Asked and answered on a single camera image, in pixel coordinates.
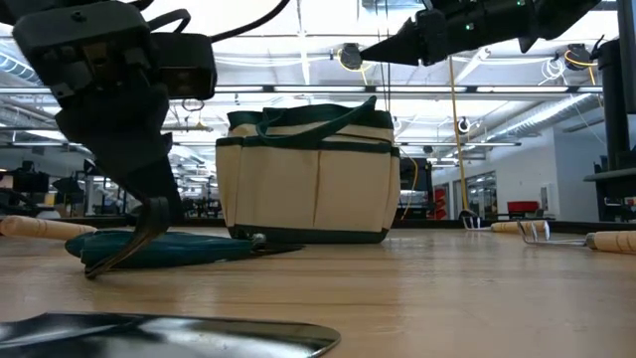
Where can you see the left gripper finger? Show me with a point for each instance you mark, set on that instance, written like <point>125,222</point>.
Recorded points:
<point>156,219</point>

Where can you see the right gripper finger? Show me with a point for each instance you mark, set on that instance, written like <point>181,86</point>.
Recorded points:
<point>402,47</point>

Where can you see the beige green canvas gardening bag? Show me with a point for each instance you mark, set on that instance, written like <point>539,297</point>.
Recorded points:
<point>308,189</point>

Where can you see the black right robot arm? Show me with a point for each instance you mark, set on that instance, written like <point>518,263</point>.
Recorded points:
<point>561,15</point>

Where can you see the black cabinet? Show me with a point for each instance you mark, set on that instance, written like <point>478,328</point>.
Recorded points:
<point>415,189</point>

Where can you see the red bin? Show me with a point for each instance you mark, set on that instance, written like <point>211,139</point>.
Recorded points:
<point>523,207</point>

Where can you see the grey desk top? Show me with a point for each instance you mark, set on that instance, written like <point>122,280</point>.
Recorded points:
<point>611,175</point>

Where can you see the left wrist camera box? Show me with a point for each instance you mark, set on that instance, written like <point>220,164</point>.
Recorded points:
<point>189,64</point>

